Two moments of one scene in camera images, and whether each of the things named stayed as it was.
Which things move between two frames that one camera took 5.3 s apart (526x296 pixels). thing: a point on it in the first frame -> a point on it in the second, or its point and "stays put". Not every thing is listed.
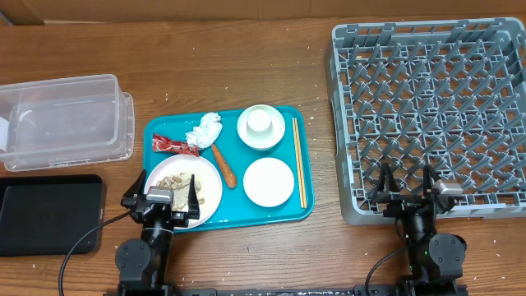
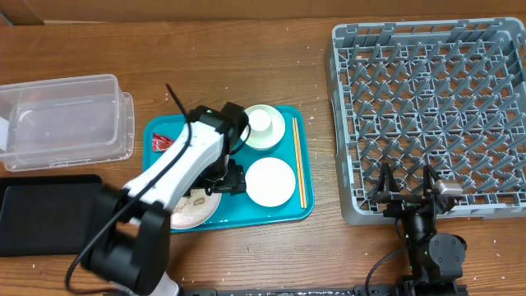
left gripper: x=178 y=219 -> x=233 y=183
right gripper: x=401 y=202 stays put
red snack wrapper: x=163 y=144 stays put
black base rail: x=357 y=290 stays put
